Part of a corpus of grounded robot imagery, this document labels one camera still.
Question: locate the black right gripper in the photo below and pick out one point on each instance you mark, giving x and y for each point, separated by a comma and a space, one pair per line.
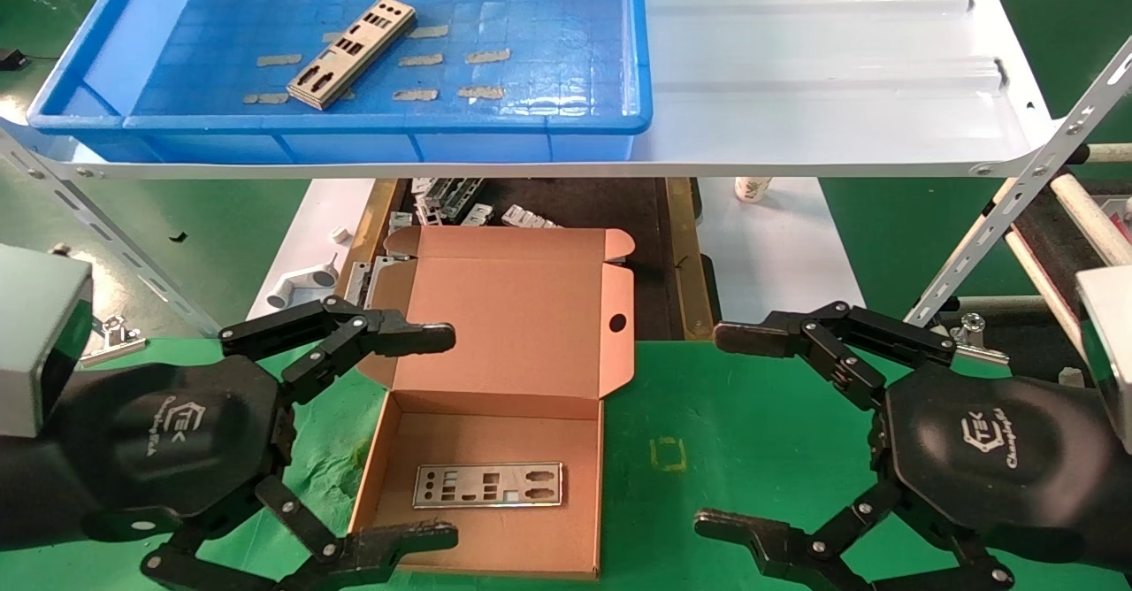
999, 458

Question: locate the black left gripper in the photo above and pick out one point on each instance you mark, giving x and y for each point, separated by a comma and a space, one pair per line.
177, 441

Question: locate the silver metal shield plate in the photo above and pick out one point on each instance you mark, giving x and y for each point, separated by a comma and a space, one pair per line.
486, 485
354, 51

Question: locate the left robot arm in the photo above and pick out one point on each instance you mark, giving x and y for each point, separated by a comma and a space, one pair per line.
26, 494

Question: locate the open cardboard box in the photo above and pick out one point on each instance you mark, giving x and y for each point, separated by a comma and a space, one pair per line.
513, 308

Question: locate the wooden framed black tray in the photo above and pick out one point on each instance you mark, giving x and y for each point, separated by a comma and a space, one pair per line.
654, 246

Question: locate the large blue plastic tray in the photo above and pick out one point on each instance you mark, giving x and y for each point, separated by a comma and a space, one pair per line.
531, 7

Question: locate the green tablecloth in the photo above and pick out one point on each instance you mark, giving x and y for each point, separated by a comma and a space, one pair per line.
707, 449

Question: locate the white pipe fitting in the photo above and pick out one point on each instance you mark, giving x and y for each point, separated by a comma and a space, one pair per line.
301, 283

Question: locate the white lower shelf board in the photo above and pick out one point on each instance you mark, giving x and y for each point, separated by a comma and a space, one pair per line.
778, 264

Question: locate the silver spring clamp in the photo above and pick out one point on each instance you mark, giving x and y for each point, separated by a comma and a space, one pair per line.
113, 339
977, 343

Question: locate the small white plastic piece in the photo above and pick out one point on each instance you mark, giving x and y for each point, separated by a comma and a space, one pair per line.
341, 235

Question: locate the white paper cup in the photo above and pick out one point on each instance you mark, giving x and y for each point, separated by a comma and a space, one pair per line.
753, 188

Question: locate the black foam mat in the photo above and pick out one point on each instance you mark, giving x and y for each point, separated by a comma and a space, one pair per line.
1061, 246

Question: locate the brown tape patch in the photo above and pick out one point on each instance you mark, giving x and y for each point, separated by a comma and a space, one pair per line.
416, 94
429, 31
488, 56
265, 97
421, 60
279, 60
480, 92

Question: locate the white labelled carton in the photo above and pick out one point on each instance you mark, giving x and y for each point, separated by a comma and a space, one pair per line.
1123, 218

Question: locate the small black floor device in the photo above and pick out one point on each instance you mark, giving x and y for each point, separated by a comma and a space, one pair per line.
12, 59

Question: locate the perforated white shelf post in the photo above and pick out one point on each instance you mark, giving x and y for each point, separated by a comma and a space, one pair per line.
1017, 184
133, 250

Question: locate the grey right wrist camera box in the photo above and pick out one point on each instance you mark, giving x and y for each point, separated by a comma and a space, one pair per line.
1110, 352

